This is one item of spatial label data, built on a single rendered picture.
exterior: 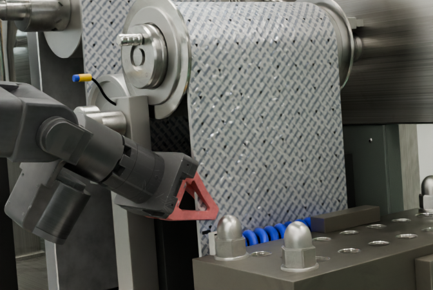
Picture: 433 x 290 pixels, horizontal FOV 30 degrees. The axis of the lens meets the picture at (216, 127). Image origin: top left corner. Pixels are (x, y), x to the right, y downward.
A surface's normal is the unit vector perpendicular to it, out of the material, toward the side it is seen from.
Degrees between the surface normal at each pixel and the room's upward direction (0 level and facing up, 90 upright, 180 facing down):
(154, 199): 59
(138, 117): 90
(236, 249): 90
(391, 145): 90
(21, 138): 111
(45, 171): 65
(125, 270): 90
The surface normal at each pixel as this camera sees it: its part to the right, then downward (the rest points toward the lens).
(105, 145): 0.66, -0.20
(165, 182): -0.72, -0.43
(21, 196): -0.60, -0.28
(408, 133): 0.59, 0.00
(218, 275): -0.80, 0.09
